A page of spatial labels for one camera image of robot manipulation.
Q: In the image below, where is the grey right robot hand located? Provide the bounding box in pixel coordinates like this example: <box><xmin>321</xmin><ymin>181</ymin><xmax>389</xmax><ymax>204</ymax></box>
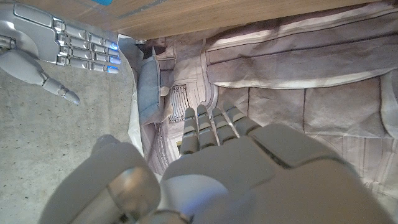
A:
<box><xmin>0</xmin><ymin>1</ymin><xmax>123</xmax><ymax>105</ymax></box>

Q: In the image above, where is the printed sofa room backdrop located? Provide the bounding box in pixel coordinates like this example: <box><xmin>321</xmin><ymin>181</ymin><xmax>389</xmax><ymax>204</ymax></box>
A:
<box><xmin>118</xmin><ymin>0</ymin><xmax>398</xmax><ymax>208</ymax></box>

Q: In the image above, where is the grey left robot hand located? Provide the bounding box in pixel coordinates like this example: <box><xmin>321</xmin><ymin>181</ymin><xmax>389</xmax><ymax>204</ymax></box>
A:
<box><xmin>38</xmin><ymin>103</ymin><xmax>396</xmax><ymax>224</ymax></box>

